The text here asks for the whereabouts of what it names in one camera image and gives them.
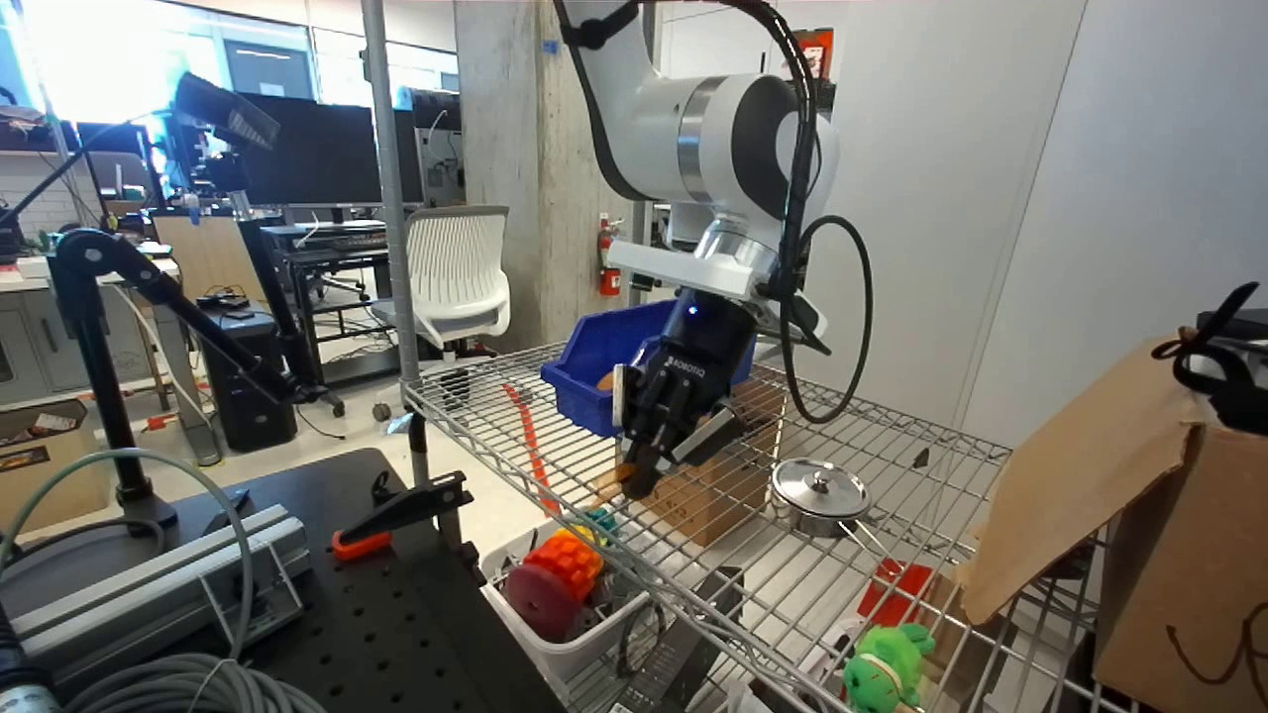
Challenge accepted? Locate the white container below shelf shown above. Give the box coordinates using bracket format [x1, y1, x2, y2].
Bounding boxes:
[480, 527, 650, 682]

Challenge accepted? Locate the small silver pot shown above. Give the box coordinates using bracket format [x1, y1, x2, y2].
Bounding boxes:
[769, 455, 867, 539]

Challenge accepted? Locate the aluminium rail bracket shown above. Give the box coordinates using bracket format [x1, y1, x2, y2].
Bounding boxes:
[12, 504, 310, 657]

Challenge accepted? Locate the grey cable bundle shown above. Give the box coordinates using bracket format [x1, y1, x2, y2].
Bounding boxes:
[0, 447, 328, 713]

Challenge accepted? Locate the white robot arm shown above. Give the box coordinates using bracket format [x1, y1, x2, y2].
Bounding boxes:
[551, 0, 825, 496]

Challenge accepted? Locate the cardboard box under shelf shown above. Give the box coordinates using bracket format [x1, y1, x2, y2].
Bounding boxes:
[648, 380, 786, 548]

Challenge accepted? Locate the brown bear toy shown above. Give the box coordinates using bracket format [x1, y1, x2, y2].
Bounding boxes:
[616, 461, 657, 499]

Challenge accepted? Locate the white office chair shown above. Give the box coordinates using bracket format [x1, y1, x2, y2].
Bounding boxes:
[405, 207, 513, 350]

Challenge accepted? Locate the black computer monitor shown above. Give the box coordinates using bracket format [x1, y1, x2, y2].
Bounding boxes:
[240, 96, 380, 207]

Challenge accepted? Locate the cardboard box right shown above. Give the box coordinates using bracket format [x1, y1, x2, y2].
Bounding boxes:
[962, 343, 1268, 713]

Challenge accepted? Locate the orange stick tool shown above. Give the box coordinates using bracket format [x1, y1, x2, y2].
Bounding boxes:
[503, 384, 559, 519]

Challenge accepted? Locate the blue plastic bin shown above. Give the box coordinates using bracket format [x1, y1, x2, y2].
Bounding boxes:
[538, 298, 763, 438]

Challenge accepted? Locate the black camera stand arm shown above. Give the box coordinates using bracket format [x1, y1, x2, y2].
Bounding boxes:
[53, 228, 295, 529]

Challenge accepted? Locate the black strap on box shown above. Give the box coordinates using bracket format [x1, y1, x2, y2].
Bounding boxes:
[1150, 277, 1268, 438]

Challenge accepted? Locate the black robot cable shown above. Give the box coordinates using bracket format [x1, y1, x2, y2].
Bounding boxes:
[738, 0, 882, 428]

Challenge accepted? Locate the black orange clamp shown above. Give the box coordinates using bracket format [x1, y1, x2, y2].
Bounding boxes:
[327, 470, 472, 566]

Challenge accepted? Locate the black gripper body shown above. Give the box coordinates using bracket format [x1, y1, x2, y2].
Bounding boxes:
[627, 288, 757, 436]

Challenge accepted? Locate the green plush toy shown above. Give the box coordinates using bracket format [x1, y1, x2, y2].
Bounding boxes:
[843, 623, 936, 713]

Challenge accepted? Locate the wire metal shelf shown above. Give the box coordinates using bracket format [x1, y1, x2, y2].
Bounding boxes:
[409, 350, 1147, 713]

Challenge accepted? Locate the metal vertical pole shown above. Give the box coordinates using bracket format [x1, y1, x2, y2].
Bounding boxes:
[360, 0, 421, 393]

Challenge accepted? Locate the red fire extinguisher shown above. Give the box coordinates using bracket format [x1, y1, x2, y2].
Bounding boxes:
[600, 212, 621, 298]

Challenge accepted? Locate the red flat object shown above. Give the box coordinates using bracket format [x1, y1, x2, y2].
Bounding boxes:
[858, 557, 936, 624]

